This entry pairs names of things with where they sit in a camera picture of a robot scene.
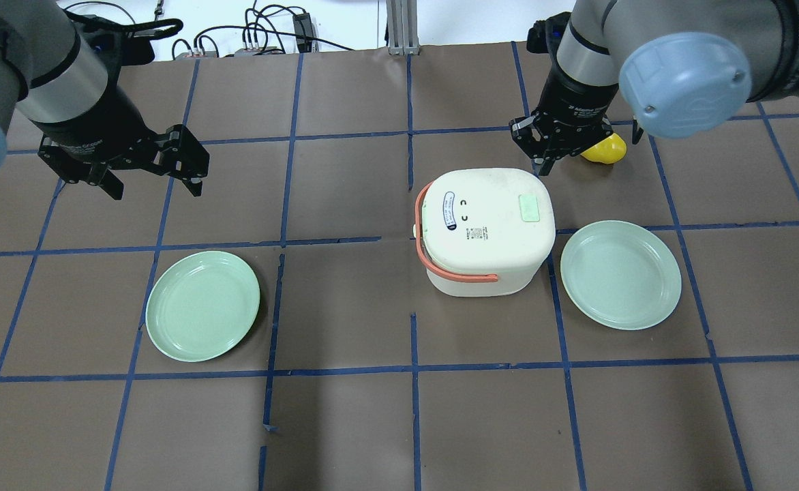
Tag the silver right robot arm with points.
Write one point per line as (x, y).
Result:
(683, 67)

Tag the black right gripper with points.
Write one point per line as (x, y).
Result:
(575, 103)

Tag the green plate near right arm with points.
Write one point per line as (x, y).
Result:
(621, 275)

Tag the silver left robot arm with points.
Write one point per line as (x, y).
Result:
(61, 71)

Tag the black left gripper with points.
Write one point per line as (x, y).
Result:
(101, 121)

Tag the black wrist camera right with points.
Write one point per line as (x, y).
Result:
(545, 36)

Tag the green plate near left arm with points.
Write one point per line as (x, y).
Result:
(202, 306)

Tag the aluminium frame post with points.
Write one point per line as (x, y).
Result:
(402, 28)

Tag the yellow lemon toy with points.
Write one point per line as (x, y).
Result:
(608, 151)

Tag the cream rice cooker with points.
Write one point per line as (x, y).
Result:
(483, 232)

